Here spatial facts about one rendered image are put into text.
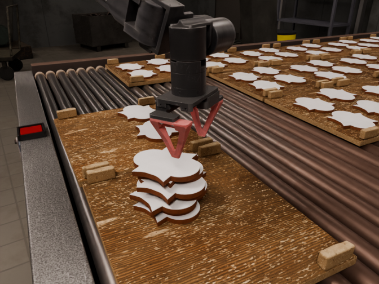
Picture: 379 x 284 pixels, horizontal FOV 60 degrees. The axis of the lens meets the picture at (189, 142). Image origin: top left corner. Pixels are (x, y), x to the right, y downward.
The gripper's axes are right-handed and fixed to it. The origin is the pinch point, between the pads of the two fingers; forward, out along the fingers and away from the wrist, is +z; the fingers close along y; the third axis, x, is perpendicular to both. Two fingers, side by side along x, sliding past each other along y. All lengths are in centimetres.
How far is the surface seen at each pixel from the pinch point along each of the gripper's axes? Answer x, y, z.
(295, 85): 0, 92, 13
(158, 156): 7.3, 0.7, 5.0
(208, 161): 3.9, 16.4, 13.1
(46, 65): 118, 65, 11
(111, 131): 36.1, 18.8, 12.6
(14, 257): 121, 23, 105
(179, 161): 2.7, 0.9, 5.1
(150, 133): 24.1, 21.1, 11.7
